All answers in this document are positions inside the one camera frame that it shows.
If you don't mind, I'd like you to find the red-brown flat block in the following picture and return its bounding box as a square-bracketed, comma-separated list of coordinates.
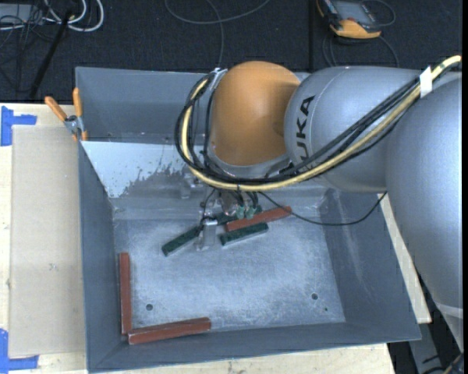
[126, 316, 213, 346]
[118, 252, 134, 336]
[225, 205, 293, 233]

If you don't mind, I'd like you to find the pale wood flat board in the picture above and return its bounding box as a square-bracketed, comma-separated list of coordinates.
[8, 125, 87, 360]

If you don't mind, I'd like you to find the grey metal bin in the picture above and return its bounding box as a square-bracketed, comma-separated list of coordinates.
[74, 66, 423, 374]

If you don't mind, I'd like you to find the dark green flat block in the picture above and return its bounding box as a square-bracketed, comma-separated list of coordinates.
[218, 222, 270, 247]
[161, 211, 235, 258]

